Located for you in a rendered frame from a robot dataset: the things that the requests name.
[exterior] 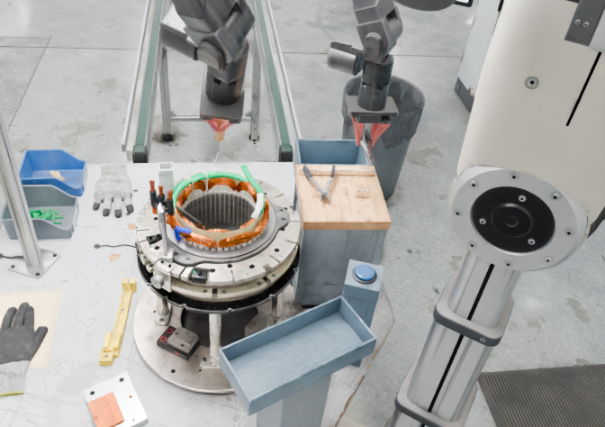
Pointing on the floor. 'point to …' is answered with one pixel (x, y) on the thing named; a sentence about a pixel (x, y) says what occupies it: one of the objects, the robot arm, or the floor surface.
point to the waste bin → (388, 176)
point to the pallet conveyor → (139, 135)
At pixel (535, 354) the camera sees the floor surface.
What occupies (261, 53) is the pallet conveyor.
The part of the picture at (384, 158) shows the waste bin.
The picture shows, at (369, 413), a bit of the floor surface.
